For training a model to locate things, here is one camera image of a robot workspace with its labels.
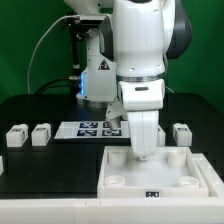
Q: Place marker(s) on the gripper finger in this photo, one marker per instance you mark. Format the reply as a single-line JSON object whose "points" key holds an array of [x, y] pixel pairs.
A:
{"points": [[115, 111]]}

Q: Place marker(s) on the white square tabletop tray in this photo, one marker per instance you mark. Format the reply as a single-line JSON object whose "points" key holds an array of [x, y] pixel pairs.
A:
{"points": [[170, 172]]}

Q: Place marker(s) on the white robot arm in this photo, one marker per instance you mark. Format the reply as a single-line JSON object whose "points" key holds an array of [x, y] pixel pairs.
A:
{"points": [[128, 45]]}

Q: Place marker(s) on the white tag sheet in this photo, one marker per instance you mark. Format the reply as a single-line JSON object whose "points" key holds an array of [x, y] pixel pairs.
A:
{"points": [[90, 129]]}

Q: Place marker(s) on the white L-shaped fence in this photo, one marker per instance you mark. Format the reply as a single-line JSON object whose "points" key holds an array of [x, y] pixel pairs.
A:
{"points": [[208, 210]]}

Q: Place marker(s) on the white block at left edge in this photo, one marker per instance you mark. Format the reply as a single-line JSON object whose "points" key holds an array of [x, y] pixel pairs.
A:
{"points": [[1, 166]]}

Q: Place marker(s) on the black camera on stand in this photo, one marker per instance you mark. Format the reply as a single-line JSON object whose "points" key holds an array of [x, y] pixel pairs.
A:
{"points": [[86, 56]]}

